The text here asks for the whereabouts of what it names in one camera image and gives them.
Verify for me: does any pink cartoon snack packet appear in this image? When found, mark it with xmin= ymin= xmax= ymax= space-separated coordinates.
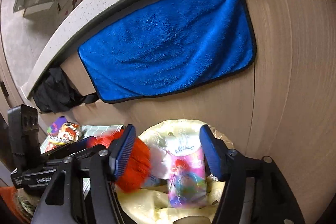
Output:
xmin=167 ymin=135 xmax=207 ymax=208

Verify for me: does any colourful snack wrapper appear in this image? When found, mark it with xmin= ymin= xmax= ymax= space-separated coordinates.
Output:
xmin=46 ymin=122 xmax=81 ymax=151

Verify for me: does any yellow trash bag bin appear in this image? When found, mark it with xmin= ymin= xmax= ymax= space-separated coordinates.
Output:
xmin=116 ymin=119 xmax=224 ymax=223

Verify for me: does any black hanging cloth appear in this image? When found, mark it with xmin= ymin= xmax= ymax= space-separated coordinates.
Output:
xmin=33 ymin=67 xmax=98 ymax=114

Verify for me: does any blue microfiber towel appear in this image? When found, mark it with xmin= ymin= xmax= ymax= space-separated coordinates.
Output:
xmin=77 ymin=0 xmax=256 ymax=103

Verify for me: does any green checked floor mat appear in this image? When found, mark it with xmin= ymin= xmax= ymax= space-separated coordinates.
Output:
xmin=40 ymin=124 xmax=124 ymax=198

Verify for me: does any red pom-pom trash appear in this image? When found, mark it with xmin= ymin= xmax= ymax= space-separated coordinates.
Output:
xmin=88 ymin=128 xmax=151 ymax=193

